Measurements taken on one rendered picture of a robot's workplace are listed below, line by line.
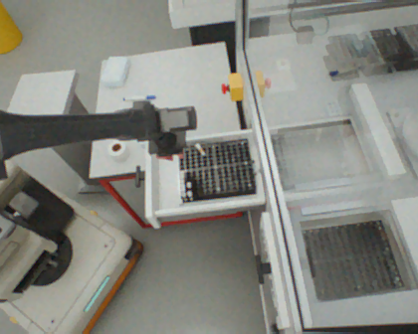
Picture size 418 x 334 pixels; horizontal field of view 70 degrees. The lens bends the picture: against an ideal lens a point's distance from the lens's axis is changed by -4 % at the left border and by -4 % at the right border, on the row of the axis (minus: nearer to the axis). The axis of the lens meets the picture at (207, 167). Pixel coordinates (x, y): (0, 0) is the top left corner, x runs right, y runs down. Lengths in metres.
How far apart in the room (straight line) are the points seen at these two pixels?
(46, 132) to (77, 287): 1.24
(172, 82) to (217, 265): 0.99
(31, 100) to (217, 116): 0.85
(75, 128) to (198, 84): 0.90
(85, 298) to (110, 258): 0.21
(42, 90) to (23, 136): 1.17
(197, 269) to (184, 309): 0.21
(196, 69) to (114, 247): 0.92
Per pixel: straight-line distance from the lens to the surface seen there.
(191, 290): 1.76
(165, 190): 1.01
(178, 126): 0.70
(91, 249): 1.66
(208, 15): 1.53
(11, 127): 0.44
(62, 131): 0.49
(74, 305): 1.64
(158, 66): 1.47
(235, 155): 1.01
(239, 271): 1.76
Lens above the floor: 1.73
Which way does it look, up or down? 61 degrees down
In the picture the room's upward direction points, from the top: 12 degrees counter-clockwise
